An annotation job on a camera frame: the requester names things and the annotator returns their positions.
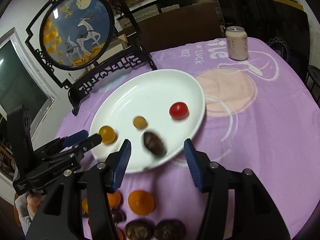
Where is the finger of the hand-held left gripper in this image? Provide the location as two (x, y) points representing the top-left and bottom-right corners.
(34, 130), (89, 156)
(41, 133), (103, 166)

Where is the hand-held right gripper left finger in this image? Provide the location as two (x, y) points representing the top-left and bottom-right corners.
(25, 139), (132, 240)

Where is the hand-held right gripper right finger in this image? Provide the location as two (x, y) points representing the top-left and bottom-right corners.
(184, 138), (292, 240)

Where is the small yellow tomato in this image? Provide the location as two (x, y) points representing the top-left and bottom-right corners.
(98, 126), (117, 144)
(132, 116), (147, 130)

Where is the dark purple plum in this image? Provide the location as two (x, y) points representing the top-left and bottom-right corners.
(124, 220), (155, 240)
(154, 219), (187, 240)
(143, 131), (167, 157)
(110, 209), (127, 223)

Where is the white oval plate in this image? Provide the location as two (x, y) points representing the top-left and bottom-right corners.
(89, 69), (206, 173)

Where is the person's left forearm grey sleeve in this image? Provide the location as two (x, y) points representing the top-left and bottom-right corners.
(14, 194), (33, 233)

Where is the person's left hand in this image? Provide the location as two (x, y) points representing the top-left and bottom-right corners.
(25, 191), (45, 218)

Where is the purple printed blanket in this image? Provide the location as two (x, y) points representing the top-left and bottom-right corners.
(54, 37), (313, 240)

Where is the white framed monitor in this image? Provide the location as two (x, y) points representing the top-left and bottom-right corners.
(0, 27), (57, 128)

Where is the round deer decorative screen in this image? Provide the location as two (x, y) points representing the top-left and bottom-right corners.
(25, 0), (158, 117)

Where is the pale pink drink can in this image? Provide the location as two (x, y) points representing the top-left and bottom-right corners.
(225, 26), (248, 60)

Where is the brown wooden board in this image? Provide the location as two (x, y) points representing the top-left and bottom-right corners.
(135, 2), (222, 54)

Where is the black round stool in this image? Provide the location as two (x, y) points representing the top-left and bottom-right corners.
(306, 65), (320, 98)

